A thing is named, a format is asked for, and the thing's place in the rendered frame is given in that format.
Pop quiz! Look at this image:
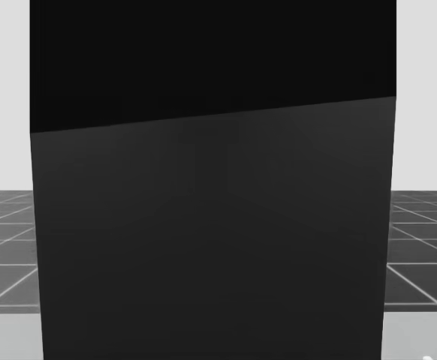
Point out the black screen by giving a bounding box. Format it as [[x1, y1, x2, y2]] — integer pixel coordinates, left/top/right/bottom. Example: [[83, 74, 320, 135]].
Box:
[[29, 0, 397, 360]]

